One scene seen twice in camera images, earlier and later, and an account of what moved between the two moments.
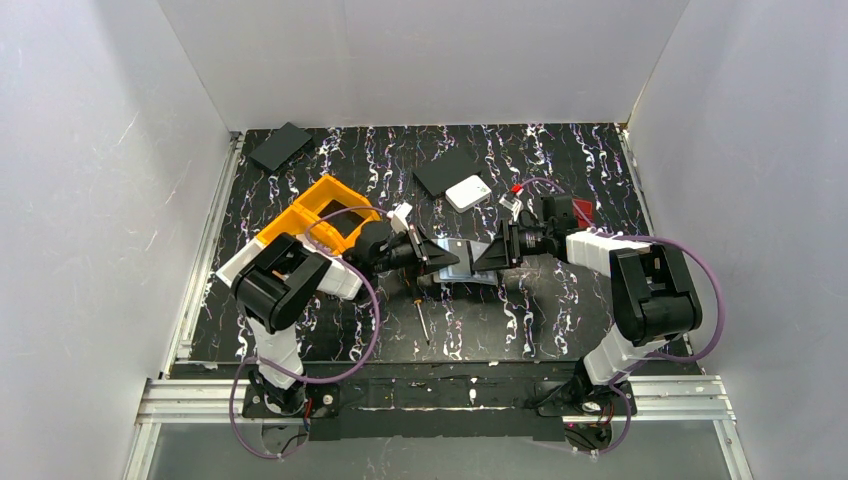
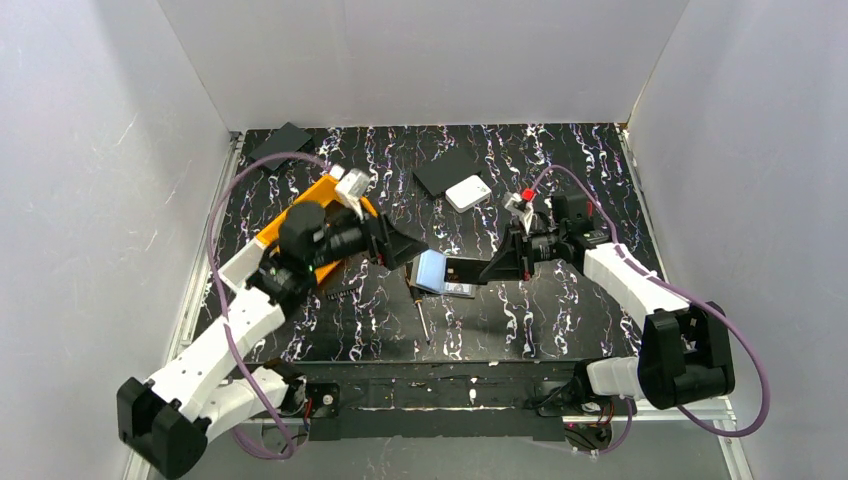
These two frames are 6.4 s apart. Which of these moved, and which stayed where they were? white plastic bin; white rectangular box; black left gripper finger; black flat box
Moved: black left gripper finger
Stayed: black flat box; white plastic bin; white rectangular box
